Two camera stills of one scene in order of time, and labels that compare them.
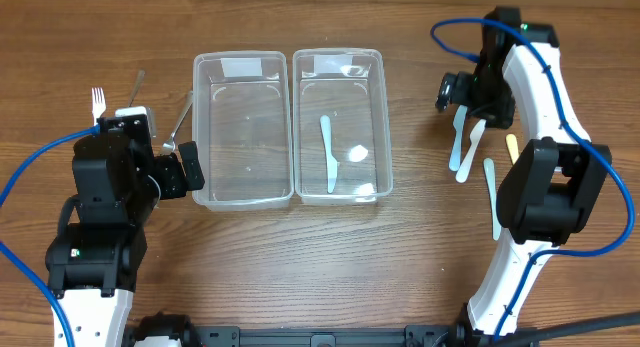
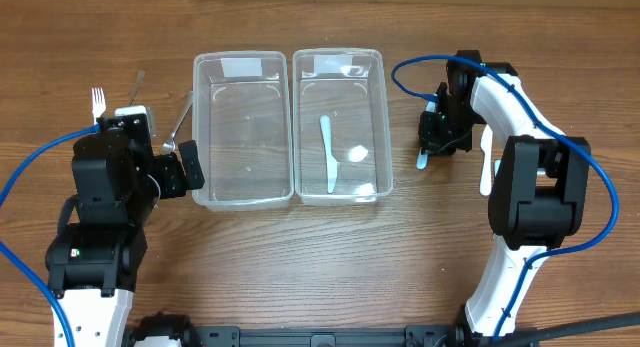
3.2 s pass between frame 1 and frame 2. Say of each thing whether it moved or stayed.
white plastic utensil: moved
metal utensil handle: stayed
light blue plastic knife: stayed
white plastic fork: stayed
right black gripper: moved
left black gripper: stayed
